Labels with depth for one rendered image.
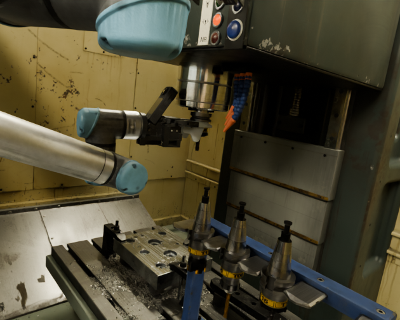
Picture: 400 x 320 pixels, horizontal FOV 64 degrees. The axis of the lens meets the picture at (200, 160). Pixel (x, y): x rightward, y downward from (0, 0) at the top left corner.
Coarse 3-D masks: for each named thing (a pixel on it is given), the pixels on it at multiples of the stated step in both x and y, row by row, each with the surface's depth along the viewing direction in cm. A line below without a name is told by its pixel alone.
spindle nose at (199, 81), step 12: (180, 72) 88; (192, 72) 85; (204, 72) 84; (216, 72) 85; (228, 72) 87; (180, 84) 88; (192, 84) 85; (204, 84) 85; (216, 84) 86; (228, 84) 88; (180, 96) 88; (192, 96) 86; (204, 96) 85; (216, 96) 86; (228, 96) 89; (204, 108) 86; (216, 108) 87
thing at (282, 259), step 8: (280, 240) 58; (280, 248) 57; (288, 248) 57; (272, 256) 59; (280, 256) 57; (288, 256) 57; (272, 264) 58; (280, 264) 57; (288, 264) 57; (272, 272) 58; (280, 272) 57; (288, 272) 58
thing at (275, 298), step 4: (268, 288) 59; (264, 292) 59; (268, 292) 58; (264, 296) 59; (268, 296) 58; (272, 296) 58; (276, 296) 58; (280, 296) 58; (284, 296) 58; (272, 300) 58; (276, 300) 58; (280, 300) 58; (284, 300) 58; (276, 308) 58; (280, 308) 58
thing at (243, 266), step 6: (252, 258) 66; (258, 258) 66; (240, 264) 63; (246, 264) 63; (252, 264) 63; (258, 264) 64; (264, 264) 64; (246, 270) 61; (252, 270) 61; (258, 270) 61
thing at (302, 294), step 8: (288, 288) 57; (296, 288) 57; (304, 288) 57; (312, 288) 57; (288, 296) 54; (296, 296) 54; (304, 296) 55; (312, 296) 55; (320, 296) 55; (296, 304) 53; (304, 304) 53; (312, 304) 53
